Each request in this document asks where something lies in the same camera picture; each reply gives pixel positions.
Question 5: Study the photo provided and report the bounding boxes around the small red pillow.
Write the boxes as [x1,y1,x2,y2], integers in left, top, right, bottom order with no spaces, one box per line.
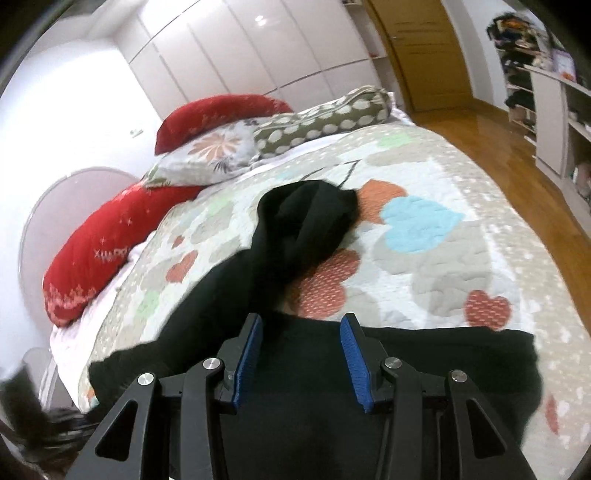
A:
[154,94,294,155]

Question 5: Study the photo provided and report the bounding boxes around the black pants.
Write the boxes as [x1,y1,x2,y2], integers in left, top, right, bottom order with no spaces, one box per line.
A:
[88,181,541,479]

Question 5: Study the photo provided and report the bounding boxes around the round white headboard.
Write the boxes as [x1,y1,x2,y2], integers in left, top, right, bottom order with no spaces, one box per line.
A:
[18,167,138,337]

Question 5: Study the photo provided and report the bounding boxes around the white bed sheet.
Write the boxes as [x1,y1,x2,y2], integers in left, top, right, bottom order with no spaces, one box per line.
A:
[50,232,155,407]

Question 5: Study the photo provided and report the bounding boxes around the floral grey pillow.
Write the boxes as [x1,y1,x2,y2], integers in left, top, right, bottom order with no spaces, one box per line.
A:
[142,117,270,188]

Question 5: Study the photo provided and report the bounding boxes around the brown wooden door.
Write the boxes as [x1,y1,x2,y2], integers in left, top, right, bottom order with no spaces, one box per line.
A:
[369,0,473,112]

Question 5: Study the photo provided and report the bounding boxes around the large red pillow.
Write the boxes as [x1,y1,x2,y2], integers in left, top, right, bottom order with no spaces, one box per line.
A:
[42,182,202,328]

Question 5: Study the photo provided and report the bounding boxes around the green dotted pillow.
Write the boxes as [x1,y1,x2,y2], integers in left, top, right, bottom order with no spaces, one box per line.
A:
[253,85,393,158]

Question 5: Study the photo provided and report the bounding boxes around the white shelf unit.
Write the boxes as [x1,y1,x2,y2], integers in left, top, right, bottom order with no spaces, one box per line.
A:
[487,10,590,233]

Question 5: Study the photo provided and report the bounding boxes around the white wardrobe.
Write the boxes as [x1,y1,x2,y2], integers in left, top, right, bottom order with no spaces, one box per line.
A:
[114,0,380,118]

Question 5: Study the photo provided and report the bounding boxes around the heart patterned quilt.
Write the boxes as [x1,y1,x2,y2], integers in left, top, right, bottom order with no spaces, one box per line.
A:
[90,124,590,479]

